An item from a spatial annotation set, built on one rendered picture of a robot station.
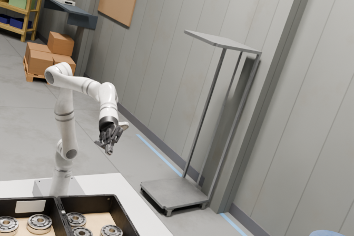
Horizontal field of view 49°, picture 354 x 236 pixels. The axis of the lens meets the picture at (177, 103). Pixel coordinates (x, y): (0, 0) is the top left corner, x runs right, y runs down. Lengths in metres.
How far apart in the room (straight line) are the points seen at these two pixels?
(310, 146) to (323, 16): 1.10
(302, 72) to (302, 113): 0.36
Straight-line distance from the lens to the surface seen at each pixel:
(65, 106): 1.90
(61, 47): 6.81
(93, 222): 1.99
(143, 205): 2.45
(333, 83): 3.39
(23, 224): 1.92
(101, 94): 1.59
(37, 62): 6.33
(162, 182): 4.03
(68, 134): 1.97
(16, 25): 8.95
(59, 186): 2.14
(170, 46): 4.96
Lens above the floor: 1.99
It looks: 16 degrees down
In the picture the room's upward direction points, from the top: 17 degrees clockwise
